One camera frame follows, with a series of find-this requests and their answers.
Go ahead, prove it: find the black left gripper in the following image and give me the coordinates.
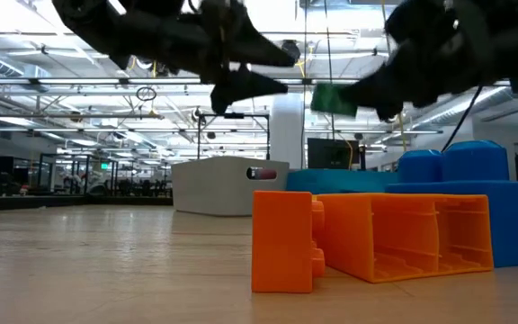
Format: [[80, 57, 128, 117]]
[[118, 0, 303, 116]]

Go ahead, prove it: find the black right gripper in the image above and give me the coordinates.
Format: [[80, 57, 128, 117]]
[[337, 0, 518, 110]]

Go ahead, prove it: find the small green toy block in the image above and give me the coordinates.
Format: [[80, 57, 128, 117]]
[[309, 82, 360, 119]]

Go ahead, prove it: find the large blue toy block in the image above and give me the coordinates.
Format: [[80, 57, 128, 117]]
[[384, 139, 518, 269]]

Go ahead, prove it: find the orange sloped toy block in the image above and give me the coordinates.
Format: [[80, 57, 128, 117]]
[[313, 193, 496, 284]]

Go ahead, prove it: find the white building column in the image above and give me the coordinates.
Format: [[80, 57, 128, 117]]
[[270, 92, 306, 170]]

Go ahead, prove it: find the teal plastic bin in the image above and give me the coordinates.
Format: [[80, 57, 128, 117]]
[[285, 168, 400, 195]]

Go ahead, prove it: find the light grey plastic bin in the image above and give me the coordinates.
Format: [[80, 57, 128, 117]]
[[170, 156, 291, 218]]

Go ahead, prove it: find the black background rig frame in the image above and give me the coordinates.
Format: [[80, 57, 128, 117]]
[[196, 111, 272, 160]]

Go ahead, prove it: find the yellow cable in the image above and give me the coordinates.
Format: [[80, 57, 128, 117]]
[[396, 119, 409, 153]]

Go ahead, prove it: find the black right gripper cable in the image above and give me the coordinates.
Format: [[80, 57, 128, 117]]
[[440, 84, 485, 153]]

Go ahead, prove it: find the black aluminium table frame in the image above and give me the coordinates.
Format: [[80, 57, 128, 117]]
[[0, 193, 174, 213]]

